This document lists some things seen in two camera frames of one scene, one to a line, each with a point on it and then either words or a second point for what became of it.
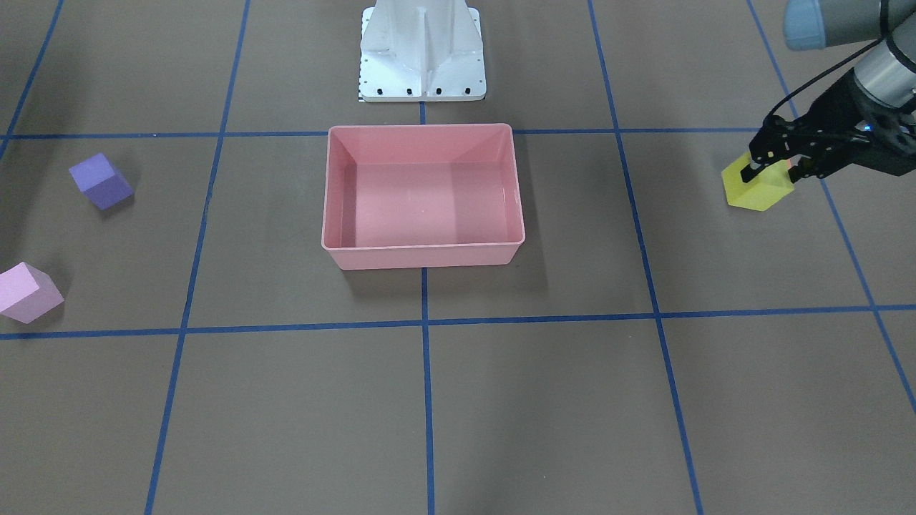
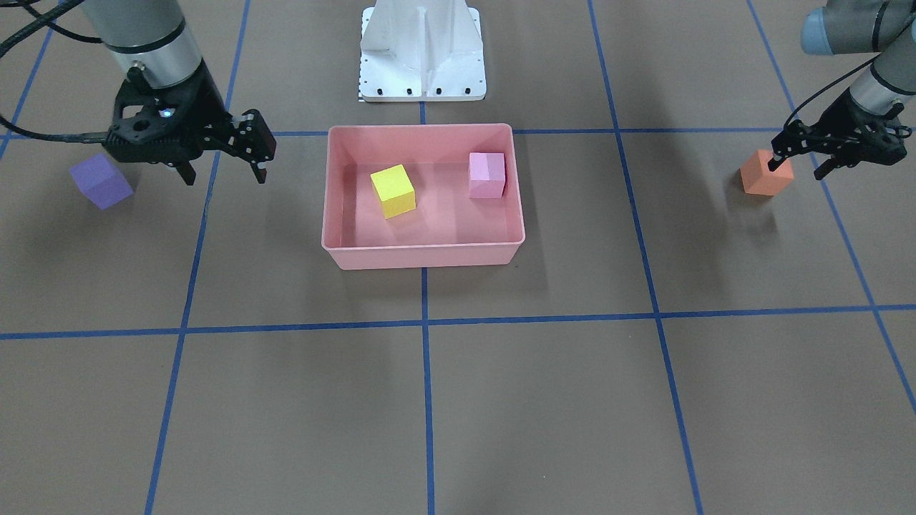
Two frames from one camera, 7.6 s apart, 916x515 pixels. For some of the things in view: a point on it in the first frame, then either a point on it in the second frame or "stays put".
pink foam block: [26, 292] → [486, 175]
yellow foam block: [762, 192] → [395, 190]
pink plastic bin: [421, 195] stays put
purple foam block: [104, 184] stays put
